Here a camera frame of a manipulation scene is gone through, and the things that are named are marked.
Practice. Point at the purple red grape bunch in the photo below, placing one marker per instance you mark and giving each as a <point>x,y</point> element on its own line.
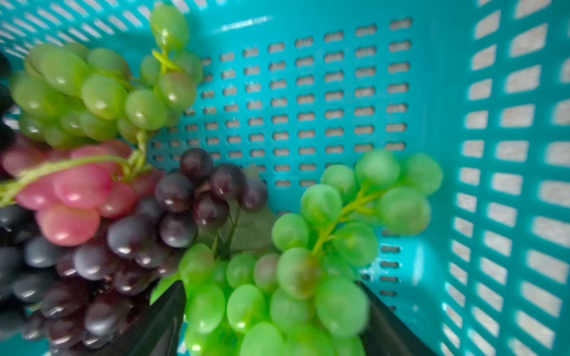
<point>84,253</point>

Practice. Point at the small green grape bunch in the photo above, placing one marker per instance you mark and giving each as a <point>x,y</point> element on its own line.
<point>69,95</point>

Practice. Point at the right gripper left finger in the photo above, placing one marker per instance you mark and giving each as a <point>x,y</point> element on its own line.
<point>157,331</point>

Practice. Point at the teal plastic basket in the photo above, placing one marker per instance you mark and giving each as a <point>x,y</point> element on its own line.
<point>292,87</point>

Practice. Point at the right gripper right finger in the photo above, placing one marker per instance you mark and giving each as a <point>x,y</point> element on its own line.
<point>386,334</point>

